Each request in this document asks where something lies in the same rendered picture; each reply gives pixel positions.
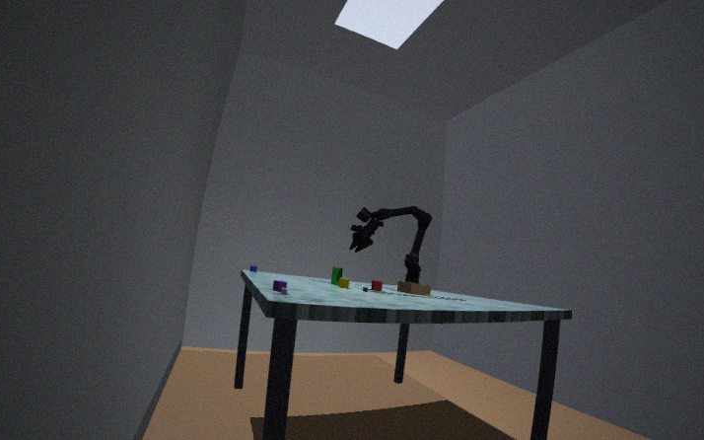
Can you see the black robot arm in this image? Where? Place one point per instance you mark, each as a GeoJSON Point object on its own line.
{"type": "Point", "coordinates": [424, 220]}

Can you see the purple cube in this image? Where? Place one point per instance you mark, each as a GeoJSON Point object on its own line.
{"type": "Point", "coordinates": [278, 285]}

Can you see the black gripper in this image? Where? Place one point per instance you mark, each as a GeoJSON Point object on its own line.
{"type": "Point", "coordinates": [362, 241]}

